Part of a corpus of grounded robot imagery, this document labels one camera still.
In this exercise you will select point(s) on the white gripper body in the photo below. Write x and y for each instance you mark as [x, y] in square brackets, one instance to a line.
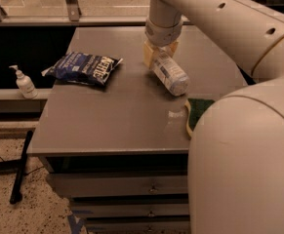
[163, 34]

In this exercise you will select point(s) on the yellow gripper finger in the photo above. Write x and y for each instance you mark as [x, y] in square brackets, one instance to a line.
[148, 52]
[171, 49]

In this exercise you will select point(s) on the clear plastic water bottle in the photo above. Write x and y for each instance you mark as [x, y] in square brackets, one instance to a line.
[172, 76]

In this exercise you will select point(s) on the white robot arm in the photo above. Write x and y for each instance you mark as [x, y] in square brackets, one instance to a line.
[235, 171]

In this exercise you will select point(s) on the white pump lotion bottle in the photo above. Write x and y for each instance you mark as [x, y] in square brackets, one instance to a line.
[25, 84]

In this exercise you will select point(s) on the green and yellow sponge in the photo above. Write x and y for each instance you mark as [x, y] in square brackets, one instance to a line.
[195, 109]

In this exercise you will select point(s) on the blue Kettle chips bag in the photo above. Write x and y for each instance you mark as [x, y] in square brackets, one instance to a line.
[80, 68]

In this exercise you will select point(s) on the grey drawer cabinet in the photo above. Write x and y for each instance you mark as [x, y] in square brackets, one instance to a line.
[133, 124]

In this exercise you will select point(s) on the top grey drawer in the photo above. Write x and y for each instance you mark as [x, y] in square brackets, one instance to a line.
[118, 184]

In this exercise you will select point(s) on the grey drawer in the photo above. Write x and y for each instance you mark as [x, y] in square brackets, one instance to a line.
[132, 207]
[138, 223]
[118, 184]

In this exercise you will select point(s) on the middle grey drawer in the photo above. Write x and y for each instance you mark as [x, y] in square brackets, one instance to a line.
[132, 207]

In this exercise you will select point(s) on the bottom grey drawer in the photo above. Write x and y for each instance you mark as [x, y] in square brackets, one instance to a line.
[138, 223]

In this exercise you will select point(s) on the black bar on floor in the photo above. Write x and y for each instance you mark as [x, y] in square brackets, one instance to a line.
[16, 195]

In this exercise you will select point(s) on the metal window rail frame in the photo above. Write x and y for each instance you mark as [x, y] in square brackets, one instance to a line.
[48, 12]

